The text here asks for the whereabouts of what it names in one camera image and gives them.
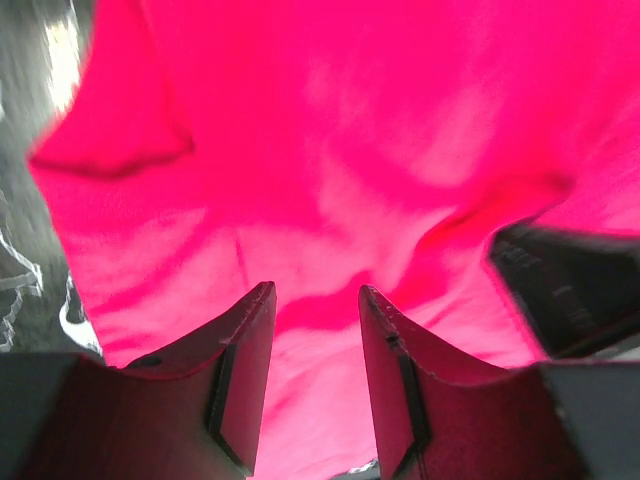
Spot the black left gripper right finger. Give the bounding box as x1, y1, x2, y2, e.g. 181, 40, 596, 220
359, 286, 639, 479

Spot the bright pink t-shirt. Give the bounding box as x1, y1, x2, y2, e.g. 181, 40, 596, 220
28, 1, 639, 479

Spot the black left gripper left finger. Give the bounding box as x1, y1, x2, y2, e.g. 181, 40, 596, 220
1, 282, 276, 479

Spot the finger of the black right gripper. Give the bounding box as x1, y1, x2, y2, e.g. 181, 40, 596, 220
489, 223, 639, 358

